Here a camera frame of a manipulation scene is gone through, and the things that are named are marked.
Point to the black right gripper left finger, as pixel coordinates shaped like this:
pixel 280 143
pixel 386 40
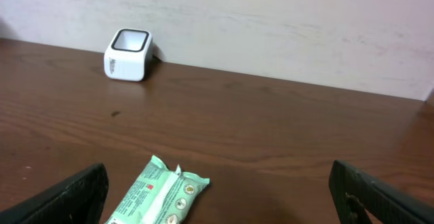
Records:
pixel 78 199

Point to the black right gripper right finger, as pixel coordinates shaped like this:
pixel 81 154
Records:
pixel 357 195

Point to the mint green wipes pack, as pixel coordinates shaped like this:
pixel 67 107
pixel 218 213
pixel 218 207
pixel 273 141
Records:
pixel 159 196

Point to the white barcode scanner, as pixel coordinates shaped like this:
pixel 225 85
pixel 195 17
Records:
pixel 128 54

